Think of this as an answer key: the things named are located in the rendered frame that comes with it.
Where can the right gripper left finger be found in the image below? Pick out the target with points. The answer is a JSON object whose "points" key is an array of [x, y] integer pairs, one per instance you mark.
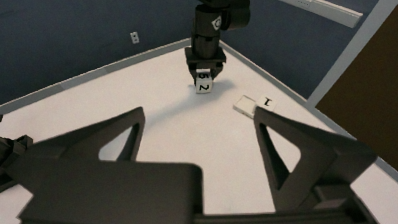
{"points": [[86, 142]]}

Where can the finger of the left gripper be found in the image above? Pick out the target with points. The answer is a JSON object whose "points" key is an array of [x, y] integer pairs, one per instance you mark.
{"points": [[192, 70], [216, 73]]}

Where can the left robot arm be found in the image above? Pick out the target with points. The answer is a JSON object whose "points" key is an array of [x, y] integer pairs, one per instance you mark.
{"points": [[207, 22]]}

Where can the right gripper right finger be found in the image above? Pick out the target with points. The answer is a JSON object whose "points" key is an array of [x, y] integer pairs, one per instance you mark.
{"points": [[327, 159]]}

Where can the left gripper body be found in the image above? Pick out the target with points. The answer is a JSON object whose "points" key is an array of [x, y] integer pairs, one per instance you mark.
{"points": [[206, 54]]}

